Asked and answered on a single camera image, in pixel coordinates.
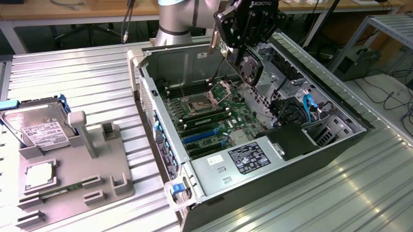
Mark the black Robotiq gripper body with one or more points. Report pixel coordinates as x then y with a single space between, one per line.
254 6

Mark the black CPU cooler fan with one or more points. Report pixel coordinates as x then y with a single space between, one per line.
250 71

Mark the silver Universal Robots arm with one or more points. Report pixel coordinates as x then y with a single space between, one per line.
174 17

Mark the black RAM slot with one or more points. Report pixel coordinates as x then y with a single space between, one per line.
188 93
184 88

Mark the long blue expansion slot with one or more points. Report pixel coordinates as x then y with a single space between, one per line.
199 136

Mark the open black PC case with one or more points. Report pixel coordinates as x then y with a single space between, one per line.
167 62

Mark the metal socket cover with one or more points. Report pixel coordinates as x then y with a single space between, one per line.
226 95

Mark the thin metal locking lever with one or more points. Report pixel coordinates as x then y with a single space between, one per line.
183 91

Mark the black box device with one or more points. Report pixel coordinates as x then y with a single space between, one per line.
358 64

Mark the CPU socket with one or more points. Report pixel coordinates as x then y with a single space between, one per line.
198 105

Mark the green motherboard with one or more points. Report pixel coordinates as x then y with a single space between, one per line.
239 116

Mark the green RAM stick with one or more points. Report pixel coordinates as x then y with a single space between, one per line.
61 191
206 120

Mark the black tripod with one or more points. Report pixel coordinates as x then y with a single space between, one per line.
93 30

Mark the silver chipset heatsink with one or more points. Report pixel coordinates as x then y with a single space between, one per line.
242 136

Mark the black plastic air shroud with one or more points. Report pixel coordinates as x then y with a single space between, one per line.
290 142

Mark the wooden desk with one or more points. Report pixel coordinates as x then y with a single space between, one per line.
48 13

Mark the grey power supply with label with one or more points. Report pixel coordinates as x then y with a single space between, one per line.
219 174

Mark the blue case latch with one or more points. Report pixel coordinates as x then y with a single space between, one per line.
176 189

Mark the silver hard disk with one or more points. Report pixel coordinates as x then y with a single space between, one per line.
35 125

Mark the grey parts rack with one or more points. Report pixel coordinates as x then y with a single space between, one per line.
80 164

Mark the blue disk carrier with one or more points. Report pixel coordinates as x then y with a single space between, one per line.
9 105

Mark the silver CPU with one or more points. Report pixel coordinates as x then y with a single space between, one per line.
39 176

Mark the grey metal shelf frame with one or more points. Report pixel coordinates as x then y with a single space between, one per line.
392 24

